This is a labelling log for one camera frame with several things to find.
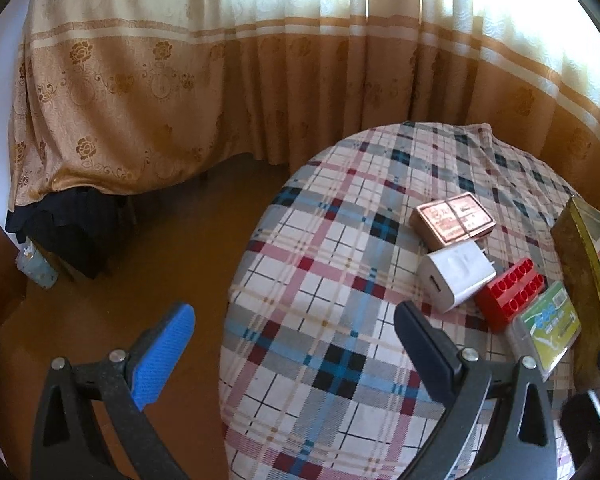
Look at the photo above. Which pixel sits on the red building block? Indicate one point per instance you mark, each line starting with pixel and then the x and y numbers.
pixel 505 300

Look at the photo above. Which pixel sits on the dark cloth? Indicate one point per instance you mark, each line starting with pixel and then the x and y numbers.
pixel 70 225

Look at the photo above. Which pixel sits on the clear box green label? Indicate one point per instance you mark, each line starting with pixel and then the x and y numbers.
pixel 550 325

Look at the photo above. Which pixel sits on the round table, plaid cloth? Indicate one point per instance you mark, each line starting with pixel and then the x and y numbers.
pixel 330 285

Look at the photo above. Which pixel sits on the white charger plug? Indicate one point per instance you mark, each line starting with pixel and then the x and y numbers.
pixel 455 272

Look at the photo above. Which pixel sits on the cream and orange patterned curtain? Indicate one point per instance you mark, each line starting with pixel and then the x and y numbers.
pixel 280 85

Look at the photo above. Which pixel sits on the gold rectangular tin box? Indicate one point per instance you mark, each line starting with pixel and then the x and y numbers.
pixel 575 270

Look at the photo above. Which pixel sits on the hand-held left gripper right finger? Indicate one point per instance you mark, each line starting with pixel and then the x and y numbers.
pixel 425 350

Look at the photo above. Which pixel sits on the copper foil-wrapped box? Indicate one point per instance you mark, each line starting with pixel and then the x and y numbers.
pixel 450 220

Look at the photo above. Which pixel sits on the wooden cabinet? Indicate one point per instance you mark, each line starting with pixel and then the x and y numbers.
pixel 0 280

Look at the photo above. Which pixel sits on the blue patterned bottle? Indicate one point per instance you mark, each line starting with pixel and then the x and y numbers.
pixel 37 270

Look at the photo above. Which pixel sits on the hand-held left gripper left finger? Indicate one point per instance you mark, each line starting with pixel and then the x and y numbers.
pixel 160 360

